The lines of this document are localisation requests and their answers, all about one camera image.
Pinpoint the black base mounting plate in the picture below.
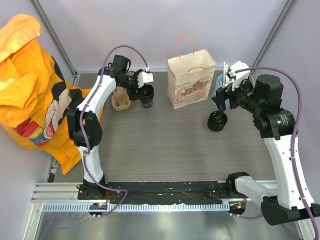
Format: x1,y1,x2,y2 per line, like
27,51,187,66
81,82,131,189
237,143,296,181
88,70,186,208
76,181,245,205

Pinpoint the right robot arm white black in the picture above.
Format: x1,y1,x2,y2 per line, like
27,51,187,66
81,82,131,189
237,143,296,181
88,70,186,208
212,74,320,226

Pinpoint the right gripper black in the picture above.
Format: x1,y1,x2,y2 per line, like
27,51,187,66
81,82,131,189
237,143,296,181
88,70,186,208
212,75,264,115

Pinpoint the black cup with lid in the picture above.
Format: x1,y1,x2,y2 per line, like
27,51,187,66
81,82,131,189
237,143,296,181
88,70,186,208
207,110,228,132

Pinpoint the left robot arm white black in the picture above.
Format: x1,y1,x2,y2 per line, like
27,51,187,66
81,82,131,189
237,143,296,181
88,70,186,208
66,55,153,200

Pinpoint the white wrapped straw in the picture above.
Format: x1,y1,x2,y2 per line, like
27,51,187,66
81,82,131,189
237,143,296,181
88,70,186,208
222,61,229,87

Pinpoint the light blue straw tin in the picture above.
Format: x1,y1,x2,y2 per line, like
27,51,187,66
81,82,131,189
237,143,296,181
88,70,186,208
210,74,230,108

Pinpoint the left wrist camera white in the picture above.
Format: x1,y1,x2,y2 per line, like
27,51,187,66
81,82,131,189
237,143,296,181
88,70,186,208
137,71,154,88

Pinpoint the black coffee cup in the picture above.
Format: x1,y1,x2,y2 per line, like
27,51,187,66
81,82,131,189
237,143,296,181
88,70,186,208
139,84,154,108

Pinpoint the orange cartoon cloth bag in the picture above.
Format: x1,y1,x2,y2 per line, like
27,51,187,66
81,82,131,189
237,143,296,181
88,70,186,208
0,14,90,174

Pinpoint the paper bag with orange handles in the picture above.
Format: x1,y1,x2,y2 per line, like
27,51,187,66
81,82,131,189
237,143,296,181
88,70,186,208
167,34,217,109

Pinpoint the slotted cable duct rail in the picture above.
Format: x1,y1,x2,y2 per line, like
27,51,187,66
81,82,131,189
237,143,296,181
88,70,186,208
42,201,230,213

